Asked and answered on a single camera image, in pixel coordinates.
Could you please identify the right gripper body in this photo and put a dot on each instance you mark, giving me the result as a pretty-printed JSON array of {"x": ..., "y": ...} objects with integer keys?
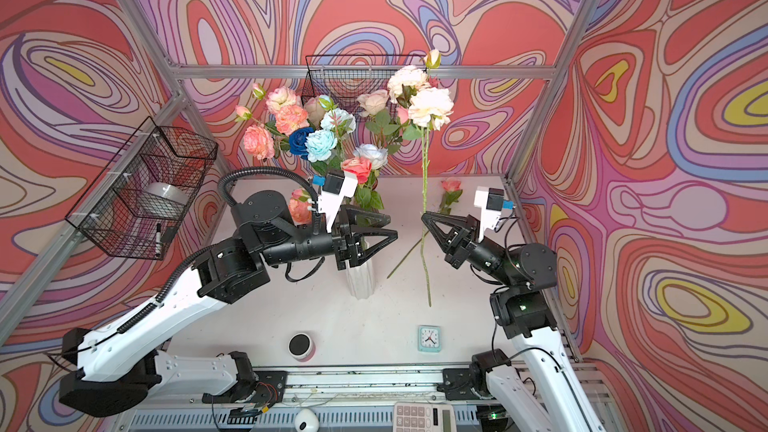
[{"x": 488, "y": 256}]

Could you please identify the black wire basket left wall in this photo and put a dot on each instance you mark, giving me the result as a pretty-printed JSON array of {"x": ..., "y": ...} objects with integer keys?
[{"x": 153, "y": 178}]

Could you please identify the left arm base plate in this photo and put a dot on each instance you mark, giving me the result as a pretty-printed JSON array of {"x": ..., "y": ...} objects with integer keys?
[{"x": 266, "y": 388}]

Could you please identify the orange pink carnation spray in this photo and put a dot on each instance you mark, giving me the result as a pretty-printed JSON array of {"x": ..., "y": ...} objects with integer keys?
[{"x": 267, "y": 140}]

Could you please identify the cream pink rose stem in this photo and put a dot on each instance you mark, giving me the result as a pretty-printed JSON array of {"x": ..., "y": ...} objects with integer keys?
[{"x": 373, "y": 103}]

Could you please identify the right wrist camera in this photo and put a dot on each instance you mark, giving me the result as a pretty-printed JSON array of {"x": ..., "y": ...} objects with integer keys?
[{"x": 492, "y": 204}]

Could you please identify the mint green small clock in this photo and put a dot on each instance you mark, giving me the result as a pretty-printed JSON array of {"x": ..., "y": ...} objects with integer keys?
[{"x": 429, "y": 339}]

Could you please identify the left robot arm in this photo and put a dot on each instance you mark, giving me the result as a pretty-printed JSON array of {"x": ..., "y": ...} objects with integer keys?
[{"x": 119, "y": 365}]

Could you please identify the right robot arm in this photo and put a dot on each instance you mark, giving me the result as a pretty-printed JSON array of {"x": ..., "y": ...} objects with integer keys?
[{"x": 536, "y": 383}]

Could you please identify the dark blue rose stem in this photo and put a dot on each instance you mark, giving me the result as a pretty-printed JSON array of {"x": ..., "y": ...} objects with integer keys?
[{"x": 297, "y": 142}]

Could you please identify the black wire basket wall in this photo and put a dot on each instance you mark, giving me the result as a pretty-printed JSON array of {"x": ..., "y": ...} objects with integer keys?
[
  {"x": 153, "y": 178},
  {"x": 345, "y": 76}
]

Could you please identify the cream white rose stem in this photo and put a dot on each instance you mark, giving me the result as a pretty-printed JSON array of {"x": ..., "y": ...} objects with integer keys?
[{"x": 316, "y": 108}]

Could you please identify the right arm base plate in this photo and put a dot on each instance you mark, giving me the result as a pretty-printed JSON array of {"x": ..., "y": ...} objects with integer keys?
[{"x": 465, "y": 384}]

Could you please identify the cream peony spray stem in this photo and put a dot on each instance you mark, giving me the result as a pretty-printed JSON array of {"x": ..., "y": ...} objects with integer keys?
[{"x": 426, "y": 107}]

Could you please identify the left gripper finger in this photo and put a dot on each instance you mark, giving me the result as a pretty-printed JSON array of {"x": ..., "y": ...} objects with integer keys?
[
  {"x": 355, "y": 219},
  {"x": 366, "y": 242}
]

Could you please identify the white round device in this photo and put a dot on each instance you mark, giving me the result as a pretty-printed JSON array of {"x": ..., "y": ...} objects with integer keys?
[{"x": 306, "y": 421}]

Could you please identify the white ribbed ceramic vase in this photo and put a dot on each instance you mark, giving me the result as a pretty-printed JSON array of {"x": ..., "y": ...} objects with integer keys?
[{"x": 361, "y": 280}]

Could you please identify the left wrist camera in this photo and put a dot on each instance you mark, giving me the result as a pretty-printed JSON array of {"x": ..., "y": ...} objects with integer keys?
[{"x": 334, "y": 187}]

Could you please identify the pink carnation spray stem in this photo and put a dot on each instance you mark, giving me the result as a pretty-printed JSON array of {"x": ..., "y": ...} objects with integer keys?
[{"x": 275, "y": 100}]

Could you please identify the coral red rose stem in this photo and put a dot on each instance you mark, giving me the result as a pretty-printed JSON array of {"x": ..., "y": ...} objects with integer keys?
[{"x": 365, "y": 195}]

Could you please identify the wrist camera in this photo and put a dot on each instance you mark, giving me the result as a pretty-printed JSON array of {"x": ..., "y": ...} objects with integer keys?
[
  {"x": 334, "y": 187},
  {"x": 492, "y": 204}
]

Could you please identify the black wire basket back wall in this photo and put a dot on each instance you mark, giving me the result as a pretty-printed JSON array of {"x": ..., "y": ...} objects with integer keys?
[{"x": 345, "y": 76}]

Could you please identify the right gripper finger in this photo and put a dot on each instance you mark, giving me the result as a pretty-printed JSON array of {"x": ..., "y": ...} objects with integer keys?
[
  {"x": 450, "y": 242},
  {"x": 469, "y": 222}
]

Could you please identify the orange pink peony spray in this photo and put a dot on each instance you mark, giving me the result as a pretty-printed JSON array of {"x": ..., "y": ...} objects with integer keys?
[{"x": 300, "y": 207}]

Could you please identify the light pink rose stem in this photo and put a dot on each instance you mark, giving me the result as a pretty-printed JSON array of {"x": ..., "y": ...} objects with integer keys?
[{"x": 390, "y": 128}]

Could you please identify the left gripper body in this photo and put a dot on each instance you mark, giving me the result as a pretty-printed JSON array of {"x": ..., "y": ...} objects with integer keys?
[{"x": 313, "y": 247}]

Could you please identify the white pink calculator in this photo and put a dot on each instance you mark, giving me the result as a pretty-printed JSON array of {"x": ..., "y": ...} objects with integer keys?
[{"x": 423, "y": 417}]

